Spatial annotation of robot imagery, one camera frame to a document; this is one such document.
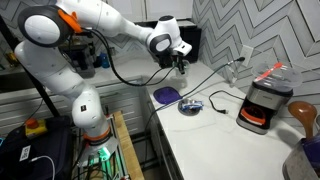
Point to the grey bowl with blue packet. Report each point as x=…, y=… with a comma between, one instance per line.
x=190, y=107

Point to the speckled grey utensil holder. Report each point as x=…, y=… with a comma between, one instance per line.
x=303, y=162

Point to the clear container with red utensil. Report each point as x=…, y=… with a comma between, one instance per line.
x=281, y=79

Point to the brown wooden spoon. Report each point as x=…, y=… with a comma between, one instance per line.
x=305, y=113

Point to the purple plastic lid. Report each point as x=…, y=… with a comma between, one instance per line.
x=166, y=95

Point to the blue bottle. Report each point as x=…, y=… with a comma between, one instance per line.
x=104, y=60

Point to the yellow emergency stop button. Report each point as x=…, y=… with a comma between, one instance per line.
x=35, y=128

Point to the black bag with white label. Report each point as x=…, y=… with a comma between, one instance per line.
x=40, y=158

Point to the wooden plank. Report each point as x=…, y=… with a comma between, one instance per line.
x=130, y=158

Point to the black appliance on back counter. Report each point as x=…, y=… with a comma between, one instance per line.
x=80, y=59

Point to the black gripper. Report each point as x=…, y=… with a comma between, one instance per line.
x=168, y=61

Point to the white wall outlet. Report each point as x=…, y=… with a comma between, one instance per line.
x=246, y=52

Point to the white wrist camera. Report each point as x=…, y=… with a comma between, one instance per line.
x=183, y=49

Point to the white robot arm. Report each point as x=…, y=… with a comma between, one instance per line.
x=44, y=52

